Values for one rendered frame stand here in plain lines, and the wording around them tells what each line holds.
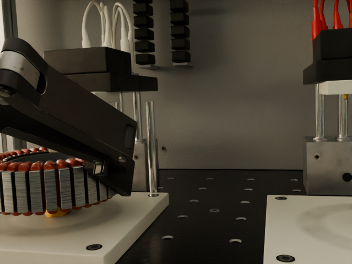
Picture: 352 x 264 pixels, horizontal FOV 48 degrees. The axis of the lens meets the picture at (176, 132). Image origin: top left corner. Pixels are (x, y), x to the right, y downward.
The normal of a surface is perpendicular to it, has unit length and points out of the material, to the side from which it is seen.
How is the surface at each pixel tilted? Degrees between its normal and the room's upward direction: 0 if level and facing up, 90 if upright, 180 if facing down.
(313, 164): 90
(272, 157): 90
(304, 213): 0
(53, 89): 80
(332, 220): 0
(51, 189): 90
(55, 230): 0
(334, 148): 90
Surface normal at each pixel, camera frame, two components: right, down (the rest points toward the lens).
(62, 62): -0.24, 0.11
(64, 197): 0.42, 0.07
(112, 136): 0.84, -0.15
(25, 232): -0.04, -0.99
